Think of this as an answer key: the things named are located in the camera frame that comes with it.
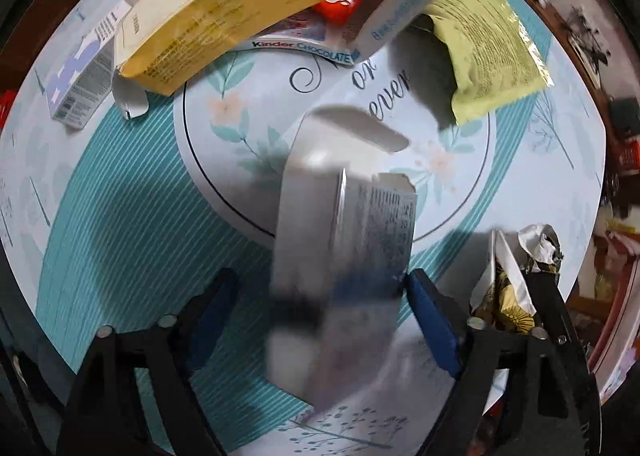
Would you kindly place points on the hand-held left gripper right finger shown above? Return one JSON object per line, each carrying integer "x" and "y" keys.
{"x": 435, "y": 331}

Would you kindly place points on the yellow-green plastic pouch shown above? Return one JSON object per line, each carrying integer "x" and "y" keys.
{"x": 490, "y": 51}

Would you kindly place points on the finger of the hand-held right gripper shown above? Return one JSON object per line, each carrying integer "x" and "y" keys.
{"x": 547, "y": 301}

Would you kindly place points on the round floral white plate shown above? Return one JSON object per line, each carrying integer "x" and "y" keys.
{"x": 240, "y": 171}

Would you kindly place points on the dark foil wrapper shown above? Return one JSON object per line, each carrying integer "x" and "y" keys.
{"x": 505, "y": 306}

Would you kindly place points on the red basket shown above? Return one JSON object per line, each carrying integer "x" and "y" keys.
{"x": 630, "y": 156}

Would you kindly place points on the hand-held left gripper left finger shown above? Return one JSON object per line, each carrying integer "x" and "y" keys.
{"x": 212, "y": 321}

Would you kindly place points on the small white and blue box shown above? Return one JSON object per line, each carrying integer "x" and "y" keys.
{"x": 80, "y": 81}

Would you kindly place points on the cream yellow box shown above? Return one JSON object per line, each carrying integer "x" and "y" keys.
{"x": 225, "y": 11}

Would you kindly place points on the white printed carton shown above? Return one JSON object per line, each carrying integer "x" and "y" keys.
{"x": 340, "y": 261}

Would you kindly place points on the tree print tablecloth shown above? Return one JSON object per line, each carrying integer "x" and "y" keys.
{"x": 125, "y": 236}

